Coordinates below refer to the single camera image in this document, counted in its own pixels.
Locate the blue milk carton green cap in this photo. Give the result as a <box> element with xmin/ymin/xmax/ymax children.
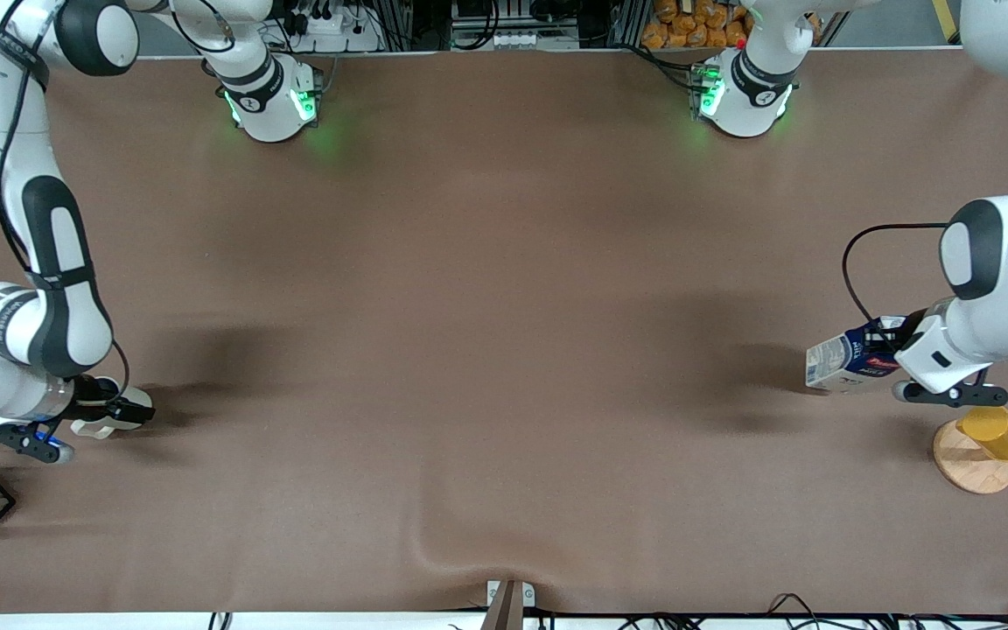
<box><xmin>805</xmin><ymin>317</ymin><xmax>907</xmax><ymax>395</ymax></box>

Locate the metal table clamp bracket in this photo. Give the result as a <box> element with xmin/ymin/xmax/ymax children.
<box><xmin>479</xmin><ymin>579</ymin><xmax>536</xmax><ymax>630</ymax></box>

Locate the yellow cup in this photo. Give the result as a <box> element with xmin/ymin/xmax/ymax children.
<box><xmin>956</xmin><ymin>406</ymin><xmax>1008</xmax><ymax>462</ymax></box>

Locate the white power strip with plugs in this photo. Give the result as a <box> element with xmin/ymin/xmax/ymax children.
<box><xmin>294</xmin><ymin>0</ymin><xmax>382</xmax><ymax>52</ymax></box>

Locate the long white power strip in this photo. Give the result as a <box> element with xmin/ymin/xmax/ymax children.
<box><xmin>491</xmin><ymin>31</ymin><xmax>579</xmax><ymax>50</ymax></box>

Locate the pile of orange snacks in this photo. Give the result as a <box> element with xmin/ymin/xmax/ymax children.
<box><xmin>641</xmin><ymin>0</ymin><xmax>750</xmax><ymax>49</ymax></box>

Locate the round wooden mug stand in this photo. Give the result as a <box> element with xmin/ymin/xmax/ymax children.
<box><xmin>933</xmin><ymin>418</ymin><xmax>1008</xmax><ymax>495</ymax></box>

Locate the brown table cover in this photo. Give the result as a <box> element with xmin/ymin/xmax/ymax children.
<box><xmin>0</xmin><ymin>48</ymin><xmax>1008</xmax><ymax>615</ymax></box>

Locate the grey ceramic mug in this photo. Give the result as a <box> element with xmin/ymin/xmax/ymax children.
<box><xmin>71</xmin><ymin>388</ymin><xmax>155</xmax><ymax>439</ymax></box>

